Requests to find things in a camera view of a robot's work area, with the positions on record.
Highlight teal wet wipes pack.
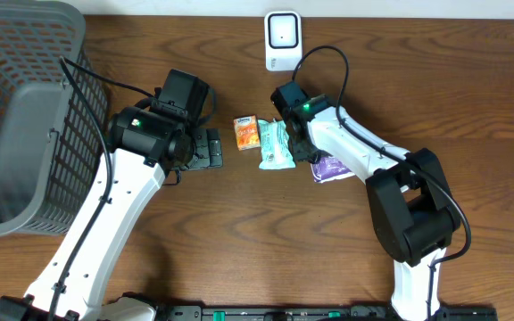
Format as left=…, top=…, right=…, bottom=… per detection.
left=258, top=119, right=295, bottom=170

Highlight red and purple snack pack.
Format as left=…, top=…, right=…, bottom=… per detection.
left=311, top=156, right=355, bottom=184

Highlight orange tissue pack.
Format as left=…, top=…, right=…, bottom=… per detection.
left=234, top=115, right=261, bottom=151

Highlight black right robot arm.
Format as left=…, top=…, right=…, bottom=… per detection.
left=272, top=92, right=470, bottom=320

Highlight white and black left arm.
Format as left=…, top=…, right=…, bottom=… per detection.
left=0, top=107, right=222, bottom=321

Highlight white barcode scanner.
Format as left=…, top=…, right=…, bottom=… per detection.
left=264, top=11, right=303, bottom=72

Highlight grey plastic mesh basket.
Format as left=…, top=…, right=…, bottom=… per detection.
left=0, top=1, right=110, bottom=236

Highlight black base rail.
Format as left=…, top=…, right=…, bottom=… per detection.
left=139, top=304, right=499, bottom=321

